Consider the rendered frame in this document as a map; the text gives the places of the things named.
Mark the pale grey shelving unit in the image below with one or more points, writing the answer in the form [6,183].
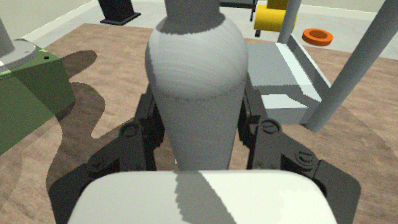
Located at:
[293,88]

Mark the grey bottle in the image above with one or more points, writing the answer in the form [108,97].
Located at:
[196,61]

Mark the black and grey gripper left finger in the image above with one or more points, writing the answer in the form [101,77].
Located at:
[126,153]

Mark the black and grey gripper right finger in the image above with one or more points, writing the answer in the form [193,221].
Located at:
[274,150]

